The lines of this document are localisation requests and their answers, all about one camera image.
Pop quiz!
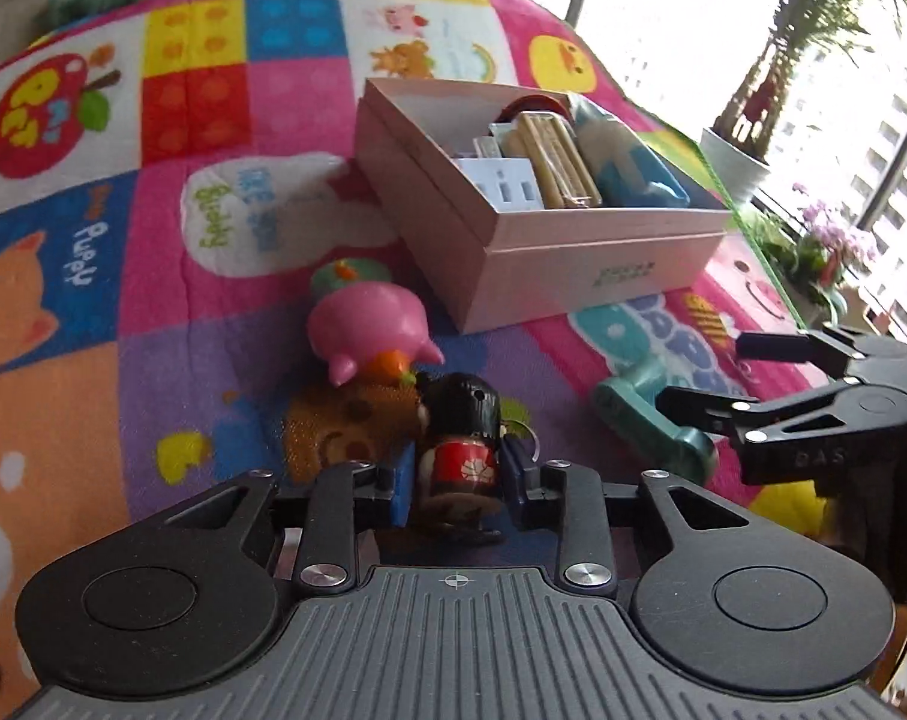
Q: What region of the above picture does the green leafy plant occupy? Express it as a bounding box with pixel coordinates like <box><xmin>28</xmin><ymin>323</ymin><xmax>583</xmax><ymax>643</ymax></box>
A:
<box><xmin>749</xmin><ymin>206</ymin><xmax>801</xmax><ymax>280</ymax></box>

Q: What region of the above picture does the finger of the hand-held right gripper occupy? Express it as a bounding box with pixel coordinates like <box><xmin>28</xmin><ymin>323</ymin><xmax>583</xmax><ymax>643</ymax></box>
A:
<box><xmin>656</xmin><ymin>382</ymin><xmax>907</xmax><ymax>486</ymax></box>
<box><xmin>734</xmin><ymin>324</ymin><xmax>907</xmax><ymax>385</ymax></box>

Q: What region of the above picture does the white power adapter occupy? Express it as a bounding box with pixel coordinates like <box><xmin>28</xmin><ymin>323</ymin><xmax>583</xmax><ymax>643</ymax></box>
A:
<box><xmin>453</xmin><ymin>157</ymin><xmax>540</xmax><ymax>212</ymax></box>

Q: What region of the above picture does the potted palm white pot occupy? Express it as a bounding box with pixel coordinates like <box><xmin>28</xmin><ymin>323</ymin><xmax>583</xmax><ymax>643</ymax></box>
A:
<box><xmin>699</xmin><ymin>0</ymin><xmax>875</xmax><ymax>205</ymax></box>

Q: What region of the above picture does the teal plastic tool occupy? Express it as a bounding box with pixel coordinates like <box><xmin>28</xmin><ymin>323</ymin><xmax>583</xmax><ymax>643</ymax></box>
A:
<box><xmin>592</xmin><ymin>360</ymin><xmax>719</xmax><ymax>485</ymax></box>

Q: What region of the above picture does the pink cardboard box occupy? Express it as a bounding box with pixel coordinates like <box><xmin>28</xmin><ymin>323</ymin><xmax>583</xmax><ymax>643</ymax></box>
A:
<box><xmin>355</xmin><ymin>76</ymin><xmax>735</xmax><ymax>335</ymax></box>

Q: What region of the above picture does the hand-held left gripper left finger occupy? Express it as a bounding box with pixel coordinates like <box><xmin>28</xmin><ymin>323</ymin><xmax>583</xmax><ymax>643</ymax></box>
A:
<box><xmin>146</xmin><ymin>442</ymin><xmax>419</xmax><ymax>593</ymax></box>

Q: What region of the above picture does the green round toy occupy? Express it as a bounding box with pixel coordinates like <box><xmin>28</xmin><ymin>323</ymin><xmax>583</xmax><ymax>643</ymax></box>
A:
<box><xmin>310</xmin><ymin>259</ymin><xmax>395</xmax><ymax>301</ymax></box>

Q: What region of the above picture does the pink flowering plant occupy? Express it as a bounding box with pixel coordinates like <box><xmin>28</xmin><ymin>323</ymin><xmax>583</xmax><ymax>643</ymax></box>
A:
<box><xmin>794</xmin><ymin>199</ymin><xmax>882</xmax><ymax>301</ymax></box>

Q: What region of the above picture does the small orange carrot toy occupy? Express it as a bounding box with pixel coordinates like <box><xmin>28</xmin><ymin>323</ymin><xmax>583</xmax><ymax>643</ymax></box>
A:
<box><xmin>371</xmin><ymin>349</ymin><xmax>417</xmax><ymax>383</ymax></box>

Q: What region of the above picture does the colourful printed play mat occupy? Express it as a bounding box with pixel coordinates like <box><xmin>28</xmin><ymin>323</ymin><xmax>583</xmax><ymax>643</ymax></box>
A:
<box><xmin>0</xmin><ymin>0</ymin><xmax>830</xmax><ymax>706</ymax></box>

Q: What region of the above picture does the wafer biscuit pack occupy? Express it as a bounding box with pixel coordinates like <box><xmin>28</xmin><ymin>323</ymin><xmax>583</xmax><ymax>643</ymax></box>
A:
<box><xmin>515</xmin><ymin>112</ymin><xmax>603</xmax><ymax>209</ymax></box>

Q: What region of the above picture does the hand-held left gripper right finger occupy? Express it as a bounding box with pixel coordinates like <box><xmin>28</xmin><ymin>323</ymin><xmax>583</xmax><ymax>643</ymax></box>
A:
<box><xmin>498</xmin><ymin>436</ymin><xmax>794</xmax><ymax>593</ymax></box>

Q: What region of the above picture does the teal cloth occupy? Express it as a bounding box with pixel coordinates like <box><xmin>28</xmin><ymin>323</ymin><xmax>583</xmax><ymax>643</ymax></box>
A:
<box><xmin>44</xmin><ymin>0</ymin><xmax>151</xmax><ymax>22</ymax></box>

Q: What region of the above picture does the black kokeshi doll keychain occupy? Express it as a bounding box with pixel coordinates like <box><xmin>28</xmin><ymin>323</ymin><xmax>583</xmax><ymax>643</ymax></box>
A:
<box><xmin>412</xmin><ymin>373</ymin><xmax>545</xmax><ymax>545</ymax></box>

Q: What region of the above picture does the pink pig toy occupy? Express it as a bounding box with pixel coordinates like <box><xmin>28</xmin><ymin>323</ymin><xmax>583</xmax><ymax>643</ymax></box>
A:
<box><xmin>307</xmin><ymin>281</ymin><xmax>446</xmax><ymax>389</ymax></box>

